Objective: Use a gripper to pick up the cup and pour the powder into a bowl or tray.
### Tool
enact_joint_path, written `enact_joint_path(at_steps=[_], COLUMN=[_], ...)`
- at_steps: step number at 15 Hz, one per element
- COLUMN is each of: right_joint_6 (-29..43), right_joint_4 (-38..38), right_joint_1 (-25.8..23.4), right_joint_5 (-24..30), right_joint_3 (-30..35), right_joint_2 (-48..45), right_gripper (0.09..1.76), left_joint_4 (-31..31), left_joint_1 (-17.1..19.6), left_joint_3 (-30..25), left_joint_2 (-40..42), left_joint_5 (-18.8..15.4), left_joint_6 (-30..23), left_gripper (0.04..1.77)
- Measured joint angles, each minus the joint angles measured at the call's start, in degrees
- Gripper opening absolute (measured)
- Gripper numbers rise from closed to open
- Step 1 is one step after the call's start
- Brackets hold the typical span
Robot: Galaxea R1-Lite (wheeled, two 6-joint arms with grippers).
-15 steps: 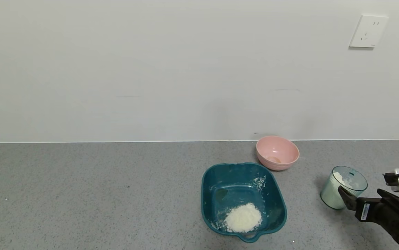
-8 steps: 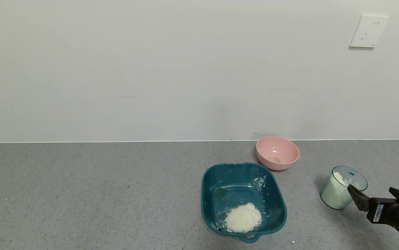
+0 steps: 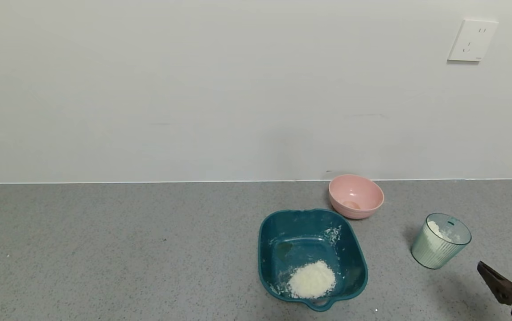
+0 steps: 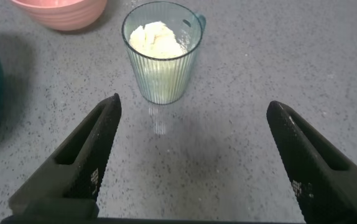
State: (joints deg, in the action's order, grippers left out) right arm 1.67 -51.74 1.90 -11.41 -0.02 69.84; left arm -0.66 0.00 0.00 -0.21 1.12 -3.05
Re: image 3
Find pink bowl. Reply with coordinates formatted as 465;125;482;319
328;174;385;220

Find white powder pile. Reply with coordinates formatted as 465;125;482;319
288;260;337;300

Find teal plastic tray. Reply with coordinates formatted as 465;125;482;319
258;208;369;312

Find white wall socket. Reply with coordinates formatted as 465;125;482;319
447;18;499;62

